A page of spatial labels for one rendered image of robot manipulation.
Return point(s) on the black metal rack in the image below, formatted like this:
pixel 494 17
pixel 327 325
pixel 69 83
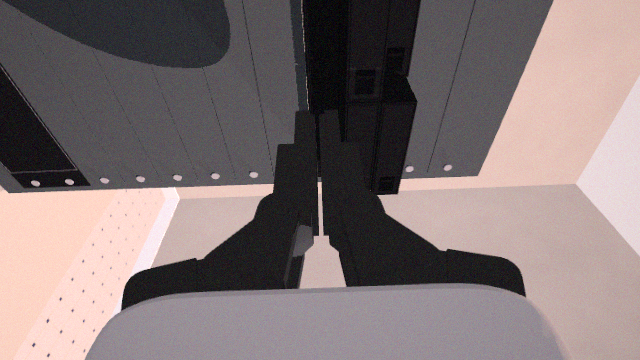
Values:
pixel 138 94

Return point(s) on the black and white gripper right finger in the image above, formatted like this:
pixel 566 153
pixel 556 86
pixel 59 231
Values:
pixel 375 249

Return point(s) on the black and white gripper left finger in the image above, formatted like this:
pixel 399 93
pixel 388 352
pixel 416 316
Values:
pixel 268 253

